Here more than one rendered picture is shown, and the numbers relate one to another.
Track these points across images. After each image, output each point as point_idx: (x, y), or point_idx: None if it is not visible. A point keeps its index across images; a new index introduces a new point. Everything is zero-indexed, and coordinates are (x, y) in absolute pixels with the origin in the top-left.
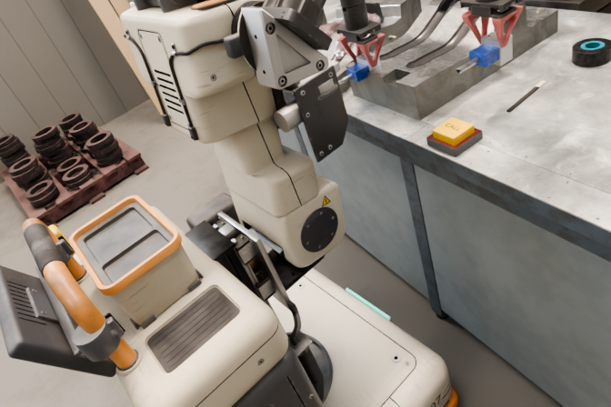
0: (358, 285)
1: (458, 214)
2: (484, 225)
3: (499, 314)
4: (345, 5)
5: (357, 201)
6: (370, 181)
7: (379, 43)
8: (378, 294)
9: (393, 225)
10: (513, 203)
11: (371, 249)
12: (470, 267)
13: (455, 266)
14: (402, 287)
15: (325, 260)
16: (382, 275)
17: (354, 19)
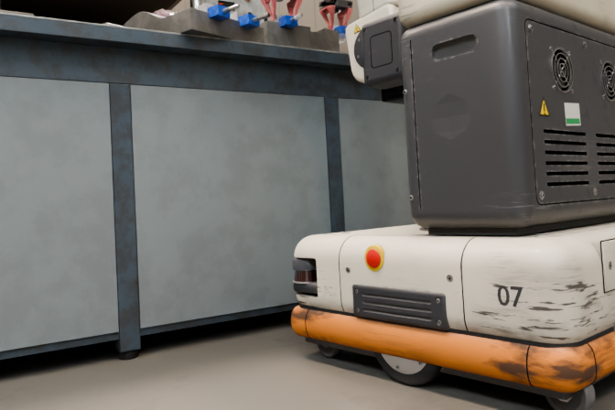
0: (271, 343)
1: (373, 129)
2: (392, 126)
3: (403, 221)
4: None
5: (241, 206)
6: (276, 152)
7: (293, 7)
8: (295, 335)
9: (298, 204)
10: None
11: (243, 298)
12: (381, 185)
13: (368, 199)
14: (291, 328)
15: (196, 360)
16: (264, 335)
17: None
